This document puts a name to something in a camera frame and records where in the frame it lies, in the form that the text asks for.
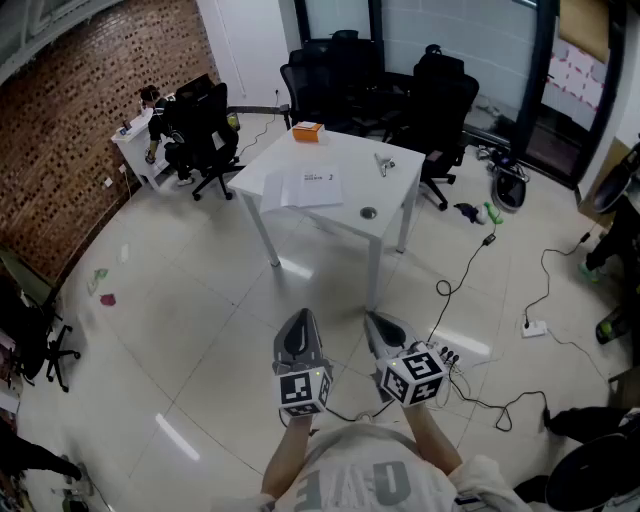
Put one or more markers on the grey hard-shell case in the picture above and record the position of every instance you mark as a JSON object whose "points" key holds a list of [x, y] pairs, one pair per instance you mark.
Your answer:
{"points": [[510, 192]]}

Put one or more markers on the green wrapper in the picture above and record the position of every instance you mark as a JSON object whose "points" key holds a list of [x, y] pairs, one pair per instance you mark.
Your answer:
{"points": [[99, 275]]}

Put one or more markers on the orange box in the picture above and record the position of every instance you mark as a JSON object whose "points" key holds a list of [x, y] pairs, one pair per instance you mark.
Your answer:
{"points": [[306, 134]]}

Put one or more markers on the person's left forearm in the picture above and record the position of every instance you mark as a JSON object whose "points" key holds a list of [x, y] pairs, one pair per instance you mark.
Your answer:
{"points": [[287, 450]]}

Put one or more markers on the group of pink-marked sheets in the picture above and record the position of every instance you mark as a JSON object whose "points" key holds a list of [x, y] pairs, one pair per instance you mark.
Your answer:
{"points": [[575, 75]]}

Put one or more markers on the white table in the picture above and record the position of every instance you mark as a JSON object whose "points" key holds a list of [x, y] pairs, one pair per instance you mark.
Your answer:
{"points": [[350, 165]]}

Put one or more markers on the person's white shirt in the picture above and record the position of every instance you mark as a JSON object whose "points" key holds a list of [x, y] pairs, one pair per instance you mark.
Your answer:
{"points": [[360, 465]]}

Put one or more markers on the small white desk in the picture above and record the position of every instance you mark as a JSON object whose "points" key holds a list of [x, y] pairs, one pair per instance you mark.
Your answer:
{"points": [[134, 137]]}

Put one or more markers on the black power adapter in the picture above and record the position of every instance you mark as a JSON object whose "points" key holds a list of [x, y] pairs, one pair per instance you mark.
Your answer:
{"points": [[489, 240]]}

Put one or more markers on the person's right forearm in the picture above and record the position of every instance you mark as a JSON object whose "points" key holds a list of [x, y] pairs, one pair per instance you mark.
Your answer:
{"points": [[430, 440]]}

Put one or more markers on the dark blue cloth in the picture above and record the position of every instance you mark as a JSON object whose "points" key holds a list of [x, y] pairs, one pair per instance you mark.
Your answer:
{"points": [[467, 211]]}

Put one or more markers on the silver metal bracket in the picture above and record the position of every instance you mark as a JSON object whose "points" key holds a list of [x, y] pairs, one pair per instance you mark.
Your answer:
{"points": [[382, 165]]}

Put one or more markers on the black mesh waste bin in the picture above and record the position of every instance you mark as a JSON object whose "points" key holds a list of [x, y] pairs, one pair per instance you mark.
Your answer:
{"points": [[233, 122]]}

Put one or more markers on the white paper scrap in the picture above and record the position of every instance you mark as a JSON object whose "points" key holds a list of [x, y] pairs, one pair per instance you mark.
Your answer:
{"points": [[124, 253]]}

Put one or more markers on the white paper sheets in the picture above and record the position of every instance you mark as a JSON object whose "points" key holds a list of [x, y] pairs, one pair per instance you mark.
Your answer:
{"points": [[312, 192]]}

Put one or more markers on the brown paper sheet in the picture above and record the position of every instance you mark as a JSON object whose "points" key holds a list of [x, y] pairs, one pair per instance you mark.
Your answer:
{"points": [[582, 30]]}

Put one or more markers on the red wrapper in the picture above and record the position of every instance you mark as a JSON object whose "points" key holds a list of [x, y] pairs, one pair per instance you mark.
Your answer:
{"points": [[108, 300]]}

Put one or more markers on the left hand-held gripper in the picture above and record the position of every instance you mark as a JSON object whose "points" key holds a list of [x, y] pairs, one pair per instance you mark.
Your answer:
{"points": [[300, 390]]}

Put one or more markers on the black office chair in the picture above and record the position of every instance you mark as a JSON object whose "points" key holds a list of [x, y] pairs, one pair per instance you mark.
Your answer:
{"points": [[352, 75], [20, 335], [300, 90], [440, 100], [205, 125]]}

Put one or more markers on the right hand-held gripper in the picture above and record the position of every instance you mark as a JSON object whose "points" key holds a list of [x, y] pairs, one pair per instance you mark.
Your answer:
{"points": [[420, 370]]}

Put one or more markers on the white power strip with plugs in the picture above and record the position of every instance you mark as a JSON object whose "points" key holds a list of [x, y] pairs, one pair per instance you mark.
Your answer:
{"points": [[442, 350]]}

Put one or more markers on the small white socket block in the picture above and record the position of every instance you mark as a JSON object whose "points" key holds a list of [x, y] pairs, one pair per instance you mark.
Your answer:
{"points": [[534, 330]]}

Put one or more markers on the green white plush toy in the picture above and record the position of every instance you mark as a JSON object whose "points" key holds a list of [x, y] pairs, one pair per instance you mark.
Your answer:
{"points": [[492, 212]]}

